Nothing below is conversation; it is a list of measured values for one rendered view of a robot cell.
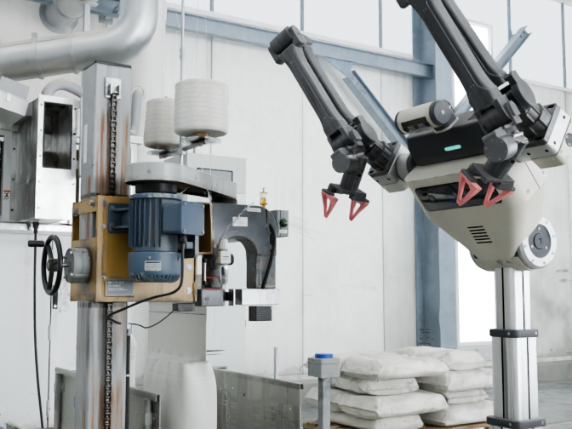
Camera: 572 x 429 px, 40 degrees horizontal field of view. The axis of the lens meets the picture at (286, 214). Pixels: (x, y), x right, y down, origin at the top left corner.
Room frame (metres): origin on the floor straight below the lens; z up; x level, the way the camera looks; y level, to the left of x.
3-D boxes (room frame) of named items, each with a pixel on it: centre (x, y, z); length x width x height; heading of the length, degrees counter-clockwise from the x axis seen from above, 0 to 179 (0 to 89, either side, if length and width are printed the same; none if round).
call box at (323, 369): (2.61, -0.12, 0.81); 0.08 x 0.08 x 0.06; 33
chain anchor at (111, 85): (2.36, 0.53, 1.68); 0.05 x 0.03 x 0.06; 123
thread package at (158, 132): (2.56, 0.40, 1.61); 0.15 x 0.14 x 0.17; 33
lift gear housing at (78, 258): (2.35, 0.63, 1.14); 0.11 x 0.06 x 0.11; 33
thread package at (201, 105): (2.34, 0.26, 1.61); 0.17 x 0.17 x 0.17
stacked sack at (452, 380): (5.67, -1.21, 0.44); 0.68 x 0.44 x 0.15; 123
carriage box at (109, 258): (2.47, 0.48, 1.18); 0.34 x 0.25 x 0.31; 123
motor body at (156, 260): (2.25, 0.37, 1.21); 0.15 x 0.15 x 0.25
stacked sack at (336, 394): (5.65, -0.49, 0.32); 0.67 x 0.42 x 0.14; 127
